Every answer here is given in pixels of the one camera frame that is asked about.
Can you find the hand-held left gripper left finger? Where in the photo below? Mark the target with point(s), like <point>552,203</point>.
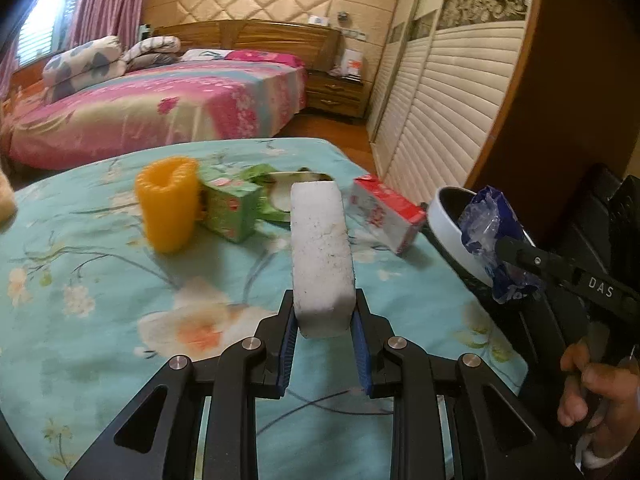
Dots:
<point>287,355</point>

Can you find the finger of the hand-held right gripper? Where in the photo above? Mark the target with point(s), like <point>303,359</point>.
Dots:
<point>530,260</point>

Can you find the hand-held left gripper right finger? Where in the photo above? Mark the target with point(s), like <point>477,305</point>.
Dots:
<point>361,355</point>

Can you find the blue plastic wrapper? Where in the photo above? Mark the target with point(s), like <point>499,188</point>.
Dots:
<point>487,225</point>

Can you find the white round waste bin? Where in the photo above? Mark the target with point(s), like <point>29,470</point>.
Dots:
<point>445,225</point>

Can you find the white foam block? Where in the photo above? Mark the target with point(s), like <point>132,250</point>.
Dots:
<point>320,260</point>

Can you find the red and white carton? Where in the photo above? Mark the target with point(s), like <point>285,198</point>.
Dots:
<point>385,215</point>

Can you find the green carton box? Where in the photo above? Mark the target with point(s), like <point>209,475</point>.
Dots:
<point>227,205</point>

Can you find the yellow ribbed plastic cup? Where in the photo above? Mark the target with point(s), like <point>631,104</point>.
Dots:
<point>167,205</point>

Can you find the person's right forearm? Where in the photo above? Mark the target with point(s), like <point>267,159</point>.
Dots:
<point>595,455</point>

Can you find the person's right hand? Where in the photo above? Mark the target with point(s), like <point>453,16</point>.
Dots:
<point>615,400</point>

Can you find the white slatted sliding wardrobe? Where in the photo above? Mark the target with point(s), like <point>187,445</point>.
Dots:
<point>450,110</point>

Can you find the dark brown wooden panel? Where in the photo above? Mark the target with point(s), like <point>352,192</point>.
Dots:
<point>575,85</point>

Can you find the wooden nightstand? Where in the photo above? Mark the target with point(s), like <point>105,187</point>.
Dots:
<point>335,95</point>

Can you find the white and orange box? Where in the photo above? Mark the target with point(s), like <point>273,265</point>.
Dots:
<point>352,62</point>

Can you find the bed with pink floral sheet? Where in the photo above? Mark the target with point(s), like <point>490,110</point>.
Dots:
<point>165,105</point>

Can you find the pink pillow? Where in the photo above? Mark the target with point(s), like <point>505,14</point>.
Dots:
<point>265,56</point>

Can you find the white pillow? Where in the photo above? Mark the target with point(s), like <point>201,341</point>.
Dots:
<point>200,54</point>

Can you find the small white device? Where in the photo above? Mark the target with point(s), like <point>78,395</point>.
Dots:
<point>318,20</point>

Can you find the wooden headboard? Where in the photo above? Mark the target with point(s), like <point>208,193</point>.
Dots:
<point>280,35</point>

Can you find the cream teddy bear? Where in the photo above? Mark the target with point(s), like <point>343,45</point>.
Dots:
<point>5,200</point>

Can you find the folded striped quilt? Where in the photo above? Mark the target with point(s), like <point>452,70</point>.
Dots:
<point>150,50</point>

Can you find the folded heart print quilt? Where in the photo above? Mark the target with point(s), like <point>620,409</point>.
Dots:
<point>80,62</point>

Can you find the purple curtain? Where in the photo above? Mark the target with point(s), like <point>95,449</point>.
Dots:
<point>105,0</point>

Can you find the window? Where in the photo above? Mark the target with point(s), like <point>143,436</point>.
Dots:
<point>45,25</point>

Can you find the wall switch panel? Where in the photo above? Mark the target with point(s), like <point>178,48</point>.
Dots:
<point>356,34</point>

